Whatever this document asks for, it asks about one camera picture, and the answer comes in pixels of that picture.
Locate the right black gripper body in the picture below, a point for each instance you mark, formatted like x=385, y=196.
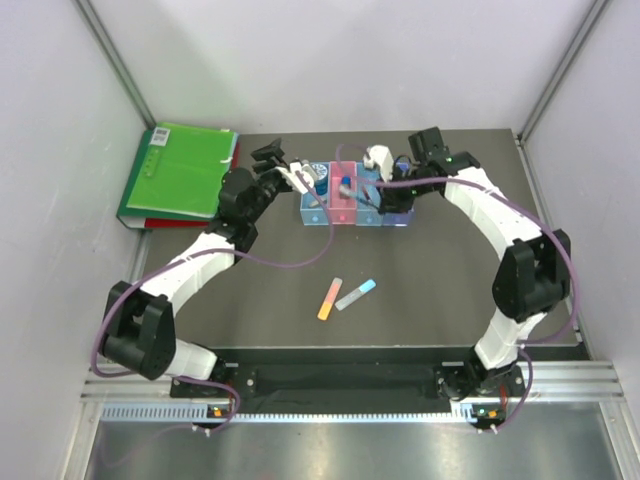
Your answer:
x=403, y=196

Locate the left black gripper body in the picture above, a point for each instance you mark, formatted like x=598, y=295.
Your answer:
x=267, y=183

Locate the blue round tape dispenser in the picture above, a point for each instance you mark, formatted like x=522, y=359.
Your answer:
x=322, y=177

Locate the teal blue bin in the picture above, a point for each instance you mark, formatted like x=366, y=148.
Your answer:
x=365, y=216

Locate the light blue bin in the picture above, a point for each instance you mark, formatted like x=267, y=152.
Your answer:
x=313, y=216

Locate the small blue capped bottle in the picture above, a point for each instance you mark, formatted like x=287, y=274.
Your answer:
x=345, y=187

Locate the pink bin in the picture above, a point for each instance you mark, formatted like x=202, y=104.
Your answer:
x=342, y=209

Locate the red folder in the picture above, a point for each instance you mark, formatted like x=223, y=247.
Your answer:
x=181, y=188

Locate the orange highlighter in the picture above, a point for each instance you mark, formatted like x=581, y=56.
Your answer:
x=329, y=299

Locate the light blue highlighter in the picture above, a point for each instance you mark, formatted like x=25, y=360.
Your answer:
x=354, y=295

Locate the blue pen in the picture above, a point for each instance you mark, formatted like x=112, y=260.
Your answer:
x=402, y=162

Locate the green folder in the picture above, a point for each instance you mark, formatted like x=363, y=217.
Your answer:
x=168, y=137

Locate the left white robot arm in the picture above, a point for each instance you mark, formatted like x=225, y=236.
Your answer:
x=138, y=331

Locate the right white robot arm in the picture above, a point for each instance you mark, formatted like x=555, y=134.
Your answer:
x=532, y=276

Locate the dark green binder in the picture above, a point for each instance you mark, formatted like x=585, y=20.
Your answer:
x=131, y=210

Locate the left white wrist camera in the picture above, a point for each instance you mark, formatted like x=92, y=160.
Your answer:
x=300, y=176

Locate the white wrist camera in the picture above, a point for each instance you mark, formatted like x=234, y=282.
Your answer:
x=379, y=158
x=300, y=176

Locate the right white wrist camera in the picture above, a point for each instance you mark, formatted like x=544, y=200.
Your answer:
x=379, y=158

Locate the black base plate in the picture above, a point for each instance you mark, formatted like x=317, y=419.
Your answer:
x=418, y=380

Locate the grey slotted cable duct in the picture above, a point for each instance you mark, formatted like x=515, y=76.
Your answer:
x=205, y=413

